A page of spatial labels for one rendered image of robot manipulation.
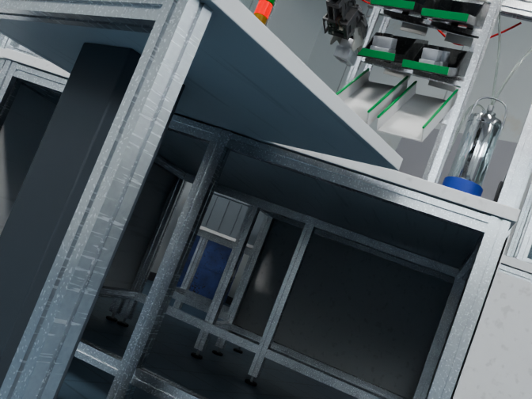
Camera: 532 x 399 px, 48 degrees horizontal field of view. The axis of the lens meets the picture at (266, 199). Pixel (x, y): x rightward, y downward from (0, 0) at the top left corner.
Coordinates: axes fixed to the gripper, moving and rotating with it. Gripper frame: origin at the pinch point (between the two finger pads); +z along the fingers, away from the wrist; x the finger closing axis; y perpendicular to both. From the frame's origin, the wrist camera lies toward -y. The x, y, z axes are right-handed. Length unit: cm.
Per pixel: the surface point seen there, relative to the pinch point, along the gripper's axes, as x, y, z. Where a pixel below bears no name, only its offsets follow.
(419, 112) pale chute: 21.2, 0.7, 18.4
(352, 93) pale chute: 0.3, 2.3, 17.7
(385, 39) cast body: 6.7, -7.3, 2.8
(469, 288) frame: 55, 48, 12
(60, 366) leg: 22, 109, -51
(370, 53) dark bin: 4.0, -2.9, 4.9
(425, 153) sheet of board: -62, -208, 342
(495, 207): 53, 30, 4
